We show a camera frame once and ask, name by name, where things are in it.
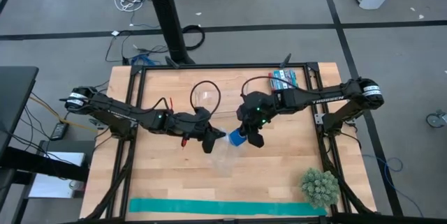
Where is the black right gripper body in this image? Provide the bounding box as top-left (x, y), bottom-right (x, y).
top-left (236, 91), bottom-right (277, 133)

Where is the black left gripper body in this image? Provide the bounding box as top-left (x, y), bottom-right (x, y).
top-left (173, 107), bottom-right (212, 140)

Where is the blue elastic bandage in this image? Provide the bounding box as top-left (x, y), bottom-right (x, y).
top-left (228, 128), bottom-right (249, 147)

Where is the clear plastic bag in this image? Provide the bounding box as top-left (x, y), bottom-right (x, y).
top-left (211, 127), bottom-right (246, 178)

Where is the green elastic bandage strip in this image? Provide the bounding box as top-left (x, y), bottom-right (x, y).
top-left (128, 197), bottom-right (328, 217)

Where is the teal marker pack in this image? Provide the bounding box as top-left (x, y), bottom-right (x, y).
top-left (268, 69), bottom-right (298, 92)

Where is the artificial plant in pot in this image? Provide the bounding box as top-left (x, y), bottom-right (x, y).
top-left (299, 167), bottom-right (341, 209)

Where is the silver clamp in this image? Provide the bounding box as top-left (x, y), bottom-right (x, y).
top-left (88, 118), bottom-right (106, 130)

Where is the black tower fan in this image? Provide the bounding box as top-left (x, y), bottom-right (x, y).
top-left (144, 0), bottom-right (196, 66)

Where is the black power brick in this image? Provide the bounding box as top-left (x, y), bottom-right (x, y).
top-left (49, 121), bottom-right (69, 142)

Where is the white panel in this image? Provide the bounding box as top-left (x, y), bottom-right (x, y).
top-left (27, 151), bottom-right (87, 200)

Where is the grey caster wheel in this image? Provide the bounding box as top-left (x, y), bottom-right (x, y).
top-left (425, 109), bottom-right (447, 129)

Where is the black desk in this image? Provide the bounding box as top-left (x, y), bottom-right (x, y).
top-left (0, 66), bottom-right (90, 224)

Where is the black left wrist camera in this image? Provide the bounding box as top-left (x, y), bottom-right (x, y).
top-left (201, 132), bottom-right (217, 154)

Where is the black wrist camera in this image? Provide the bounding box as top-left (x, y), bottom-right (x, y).
top-left (201, 132), bottom-right (217, 154)
top-left (247, 131), bottom-right (265, 149)

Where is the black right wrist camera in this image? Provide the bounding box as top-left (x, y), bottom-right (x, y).
top-left (247, 131), bottom-right (265, 149)

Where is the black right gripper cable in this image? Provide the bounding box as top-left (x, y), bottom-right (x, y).
top-left (240, 75), bottom-right (291, 96)

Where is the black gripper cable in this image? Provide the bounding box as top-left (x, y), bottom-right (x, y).
top-left (240, 75), bottom-right (291, 96)
top-left (189, 80), bottom-right (222, 117)

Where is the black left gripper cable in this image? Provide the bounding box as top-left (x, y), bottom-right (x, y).
top-left (189, 80), bottom-right (222, 117)

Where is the black aluminium table frame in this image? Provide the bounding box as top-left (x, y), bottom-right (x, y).
top-left (64, 61), bottom-right (447, 224)

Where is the blue cable bundle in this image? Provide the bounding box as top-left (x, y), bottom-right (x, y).
top-left (131, 53), bottom-right (156, 67)

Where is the black coiled floor cable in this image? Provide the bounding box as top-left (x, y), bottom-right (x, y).
top-left (181, 24), bottom-right (207, 52)

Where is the blue floor cable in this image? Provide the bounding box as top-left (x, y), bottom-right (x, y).
top-left (361, 153), bottom-right (424, 218)

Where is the yellow floor cable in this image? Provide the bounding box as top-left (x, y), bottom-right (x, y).
top-left (29, 95), bottom-right (98, 133)

